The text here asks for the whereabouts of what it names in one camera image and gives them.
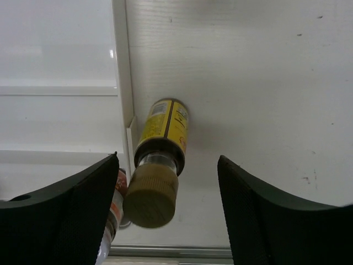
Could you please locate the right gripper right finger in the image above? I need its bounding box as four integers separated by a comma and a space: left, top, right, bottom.
217, 156, 352, 264

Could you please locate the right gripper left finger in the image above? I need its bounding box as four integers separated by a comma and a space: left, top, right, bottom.
1, 153, 119, 264

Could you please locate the short red-logo jar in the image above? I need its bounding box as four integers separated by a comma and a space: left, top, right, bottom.
95, 168, 127, 264

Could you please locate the yellow label bottle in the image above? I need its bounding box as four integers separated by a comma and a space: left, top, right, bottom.
123, 98, 189, 229

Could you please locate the white divided tray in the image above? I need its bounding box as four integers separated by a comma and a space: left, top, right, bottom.
0, 0, 137, 177

